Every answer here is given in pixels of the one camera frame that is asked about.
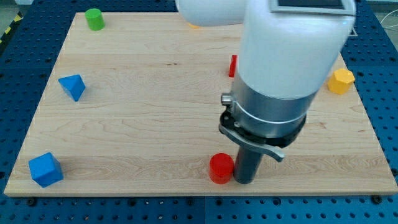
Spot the red star block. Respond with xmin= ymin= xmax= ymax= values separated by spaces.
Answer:
xmin=228 ymin=54 xmax=238 ymax=78

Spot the red cylinder block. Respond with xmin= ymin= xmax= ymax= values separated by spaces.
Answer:
xmin=208 ymin=153 xmax=234 ymax=184

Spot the blue cube block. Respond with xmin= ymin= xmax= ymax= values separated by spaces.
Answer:
xmin=29 ymin=152 xmax=63 ymax=188

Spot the small yellow block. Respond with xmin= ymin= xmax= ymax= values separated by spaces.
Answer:
xmin=188 ymin=23 xmax=200 ymax=29

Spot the yellow hexagon block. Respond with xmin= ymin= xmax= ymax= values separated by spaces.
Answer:
xmin=327 ymin=68 xmax=355 ymax=95

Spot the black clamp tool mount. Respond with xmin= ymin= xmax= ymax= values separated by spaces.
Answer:
xmin=219 ymin=110 xmax=307 ymax=162

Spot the wooden board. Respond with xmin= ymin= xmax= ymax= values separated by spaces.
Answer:
xmin=4 ymin=12 xmax=397 ymax=197

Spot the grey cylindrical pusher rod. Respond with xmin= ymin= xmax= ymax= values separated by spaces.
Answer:
xmin=233 ymin=147 xmax=263 ymax=184

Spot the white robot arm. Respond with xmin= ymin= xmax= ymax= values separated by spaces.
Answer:
xmin=175 ymin=0 xmax=356 ymax=184

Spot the white cable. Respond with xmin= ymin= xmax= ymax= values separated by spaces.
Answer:
xmin=379 ymin=9 xmax=398 ymax=32

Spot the blue triangle block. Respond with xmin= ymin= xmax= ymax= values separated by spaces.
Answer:
xmin=58 ymin=74 xmax=86 ymax=101

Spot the green cylinder block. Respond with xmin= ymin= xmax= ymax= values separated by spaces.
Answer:
xmin=85 ymin=8 xmax=105 ymax=31

